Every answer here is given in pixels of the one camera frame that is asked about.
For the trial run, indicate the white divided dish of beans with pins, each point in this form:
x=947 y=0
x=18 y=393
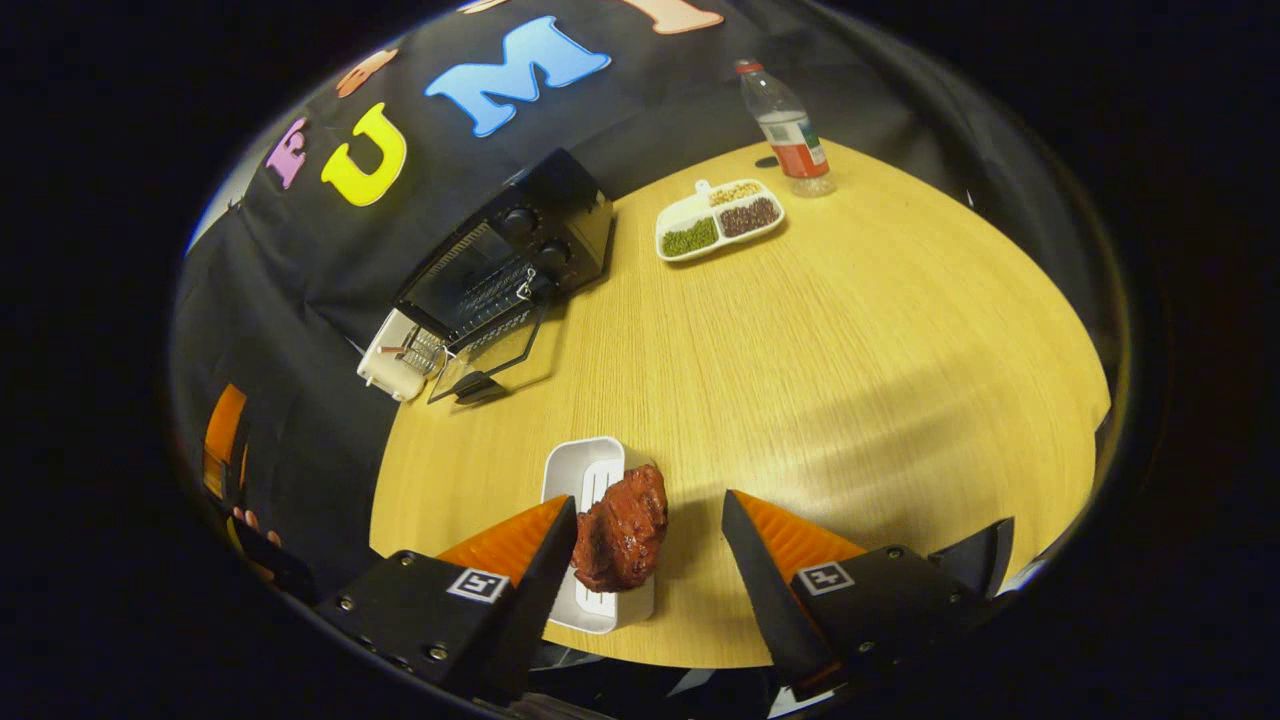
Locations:
x=720 y=220

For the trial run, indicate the reddish brown meat piece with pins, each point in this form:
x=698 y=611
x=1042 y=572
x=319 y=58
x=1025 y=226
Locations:
x=625 y=530

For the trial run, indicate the clear bottle with red label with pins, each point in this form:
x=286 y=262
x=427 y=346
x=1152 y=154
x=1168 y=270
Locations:
x=790 y=130

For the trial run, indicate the white rectangular tray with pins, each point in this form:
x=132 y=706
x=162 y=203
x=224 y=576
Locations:
x=585 y=470

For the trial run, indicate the white toaster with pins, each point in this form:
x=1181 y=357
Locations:
x=385 y=365

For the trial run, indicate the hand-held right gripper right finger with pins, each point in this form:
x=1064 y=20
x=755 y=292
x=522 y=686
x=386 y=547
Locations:
x=765 y=600

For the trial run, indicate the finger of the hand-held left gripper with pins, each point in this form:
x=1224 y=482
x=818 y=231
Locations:
x=225 y=435

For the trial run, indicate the black electric oven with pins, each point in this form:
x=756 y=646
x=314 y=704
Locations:
x=530 y=250

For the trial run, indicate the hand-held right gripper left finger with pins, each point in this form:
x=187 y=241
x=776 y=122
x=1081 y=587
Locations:
x=530 y=620

